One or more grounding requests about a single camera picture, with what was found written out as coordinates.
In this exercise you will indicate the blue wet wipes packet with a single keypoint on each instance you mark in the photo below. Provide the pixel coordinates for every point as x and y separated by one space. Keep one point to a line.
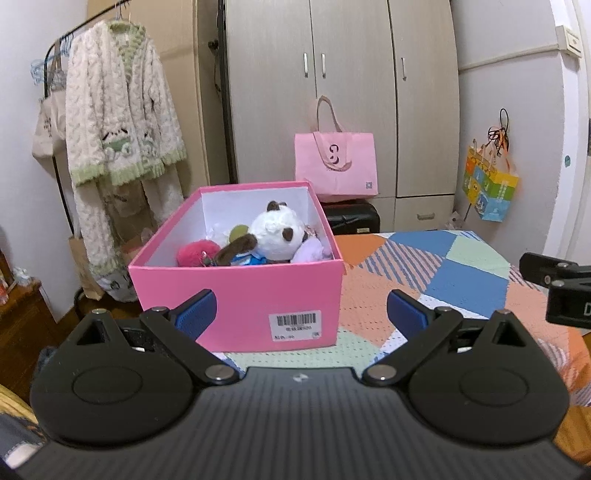
249 259

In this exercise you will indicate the cream fleece robe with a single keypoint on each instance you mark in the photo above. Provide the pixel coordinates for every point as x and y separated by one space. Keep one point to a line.
115 129

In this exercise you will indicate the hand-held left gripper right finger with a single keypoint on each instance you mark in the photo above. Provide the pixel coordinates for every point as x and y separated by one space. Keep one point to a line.
406 314

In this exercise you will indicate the patchwork blanket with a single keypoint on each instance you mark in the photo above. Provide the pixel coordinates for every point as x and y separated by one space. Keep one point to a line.
438 277

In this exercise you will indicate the pink fluffy pompom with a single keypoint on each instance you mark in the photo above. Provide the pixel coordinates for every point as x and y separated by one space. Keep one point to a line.
196 254

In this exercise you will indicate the beige three-door wardrobe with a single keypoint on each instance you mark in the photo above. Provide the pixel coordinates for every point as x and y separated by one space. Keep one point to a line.
351 69

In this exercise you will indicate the black clothes rack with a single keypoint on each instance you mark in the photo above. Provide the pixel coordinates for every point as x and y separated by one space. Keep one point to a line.
64 198

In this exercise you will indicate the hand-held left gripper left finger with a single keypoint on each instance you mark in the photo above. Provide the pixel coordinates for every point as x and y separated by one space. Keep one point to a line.
196 311

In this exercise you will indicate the wooden nightstand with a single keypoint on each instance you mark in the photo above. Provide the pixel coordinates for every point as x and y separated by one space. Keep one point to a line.
23 314

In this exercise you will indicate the white plush dog brown ears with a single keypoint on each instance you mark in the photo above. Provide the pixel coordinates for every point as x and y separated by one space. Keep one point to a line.
277 230

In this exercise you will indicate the purple plush toy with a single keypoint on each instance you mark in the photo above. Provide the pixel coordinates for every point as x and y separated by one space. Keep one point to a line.
311 251

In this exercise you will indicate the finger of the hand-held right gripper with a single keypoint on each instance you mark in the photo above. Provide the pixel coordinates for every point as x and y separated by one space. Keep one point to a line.
540 265

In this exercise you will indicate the canvas tote bag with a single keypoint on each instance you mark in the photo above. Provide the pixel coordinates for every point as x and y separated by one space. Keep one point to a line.
46 129

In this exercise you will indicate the colourful paper gift bag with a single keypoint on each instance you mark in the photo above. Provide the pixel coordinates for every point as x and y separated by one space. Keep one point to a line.
489 184

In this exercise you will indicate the white printed shopping bag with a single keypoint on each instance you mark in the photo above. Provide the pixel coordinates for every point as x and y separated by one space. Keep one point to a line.
115 279

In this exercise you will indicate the pink tote bag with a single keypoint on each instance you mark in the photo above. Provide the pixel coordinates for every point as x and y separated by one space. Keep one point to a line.
341 161

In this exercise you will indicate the yellow grey bed quilt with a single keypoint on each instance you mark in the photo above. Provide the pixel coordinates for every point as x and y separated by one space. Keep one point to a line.
11 415

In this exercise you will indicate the green soft ball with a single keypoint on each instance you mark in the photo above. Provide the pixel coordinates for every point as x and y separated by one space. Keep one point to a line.
238 230

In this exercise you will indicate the pink cardboard box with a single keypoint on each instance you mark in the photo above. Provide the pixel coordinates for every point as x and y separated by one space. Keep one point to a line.
258 295

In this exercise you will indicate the brown paper bag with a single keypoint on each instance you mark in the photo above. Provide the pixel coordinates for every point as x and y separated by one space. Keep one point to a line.
85 267
134 244

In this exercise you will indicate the black suitcase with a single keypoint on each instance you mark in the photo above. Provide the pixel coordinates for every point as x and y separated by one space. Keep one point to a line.
351 217

